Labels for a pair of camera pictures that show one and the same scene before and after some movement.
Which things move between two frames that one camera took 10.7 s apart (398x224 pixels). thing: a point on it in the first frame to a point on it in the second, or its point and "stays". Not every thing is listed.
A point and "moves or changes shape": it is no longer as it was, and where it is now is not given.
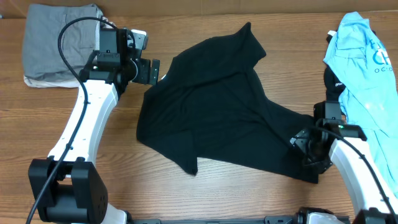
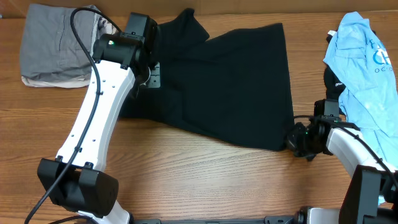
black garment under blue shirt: (333, 86) stays
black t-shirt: (211, 104) moves or changes shape
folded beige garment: (101, 22) stays
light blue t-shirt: (369, 99) stays
